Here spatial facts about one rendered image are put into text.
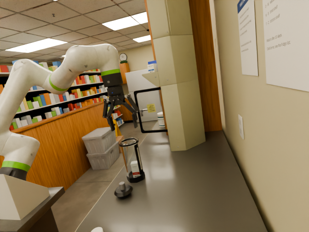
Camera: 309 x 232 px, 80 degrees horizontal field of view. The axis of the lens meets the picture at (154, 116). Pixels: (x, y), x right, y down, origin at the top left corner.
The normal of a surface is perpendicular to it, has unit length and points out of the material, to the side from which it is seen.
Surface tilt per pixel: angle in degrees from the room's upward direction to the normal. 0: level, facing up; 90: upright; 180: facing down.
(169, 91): 90
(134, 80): 90
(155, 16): 90
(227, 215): 0
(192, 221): 0
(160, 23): 90
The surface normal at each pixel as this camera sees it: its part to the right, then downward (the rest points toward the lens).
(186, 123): 0.53, 0.08
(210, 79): -0.22, 0.24
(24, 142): 0.66, -0.41
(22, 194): 0.96, -0.11
